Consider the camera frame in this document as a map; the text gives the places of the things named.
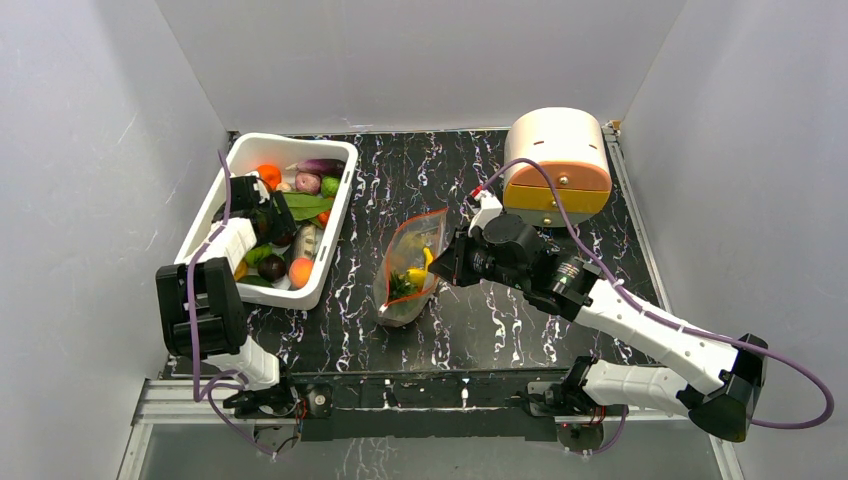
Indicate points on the red onion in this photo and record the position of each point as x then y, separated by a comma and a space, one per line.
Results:
309, 183

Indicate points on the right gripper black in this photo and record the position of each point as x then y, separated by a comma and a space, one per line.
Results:
460, 256

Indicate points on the green leaf toy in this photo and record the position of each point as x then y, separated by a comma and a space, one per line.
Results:
304, 206

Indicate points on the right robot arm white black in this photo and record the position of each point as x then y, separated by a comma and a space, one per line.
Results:
714, 384

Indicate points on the white plastic bin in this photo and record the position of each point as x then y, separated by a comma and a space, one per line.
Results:
250, 151

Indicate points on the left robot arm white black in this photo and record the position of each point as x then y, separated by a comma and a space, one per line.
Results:
202, 313

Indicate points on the purple eggplant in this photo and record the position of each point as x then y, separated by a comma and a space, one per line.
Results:
321, 167

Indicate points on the peach fruit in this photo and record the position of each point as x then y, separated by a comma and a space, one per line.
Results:
299, 273

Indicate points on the red tomato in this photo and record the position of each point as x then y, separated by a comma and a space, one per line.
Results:
323, 218

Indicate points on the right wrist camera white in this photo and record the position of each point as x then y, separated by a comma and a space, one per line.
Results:
488, 205

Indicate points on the orange fruit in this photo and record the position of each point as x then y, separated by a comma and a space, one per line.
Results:
270, 175

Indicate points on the green vegetable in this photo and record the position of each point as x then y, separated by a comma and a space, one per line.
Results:
330, 186

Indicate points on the clear zip bag orange zipper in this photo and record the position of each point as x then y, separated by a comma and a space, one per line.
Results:
405, 251

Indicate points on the round drawer cabinet cream orange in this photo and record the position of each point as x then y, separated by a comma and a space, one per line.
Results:
568, 144

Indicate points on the yellow banana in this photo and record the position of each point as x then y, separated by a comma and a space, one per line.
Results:
418, 276

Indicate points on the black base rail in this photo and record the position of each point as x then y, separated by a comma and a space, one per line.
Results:
532, 404

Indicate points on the toy pineapple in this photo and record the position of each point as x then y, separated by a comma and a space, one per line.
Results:
400, 286

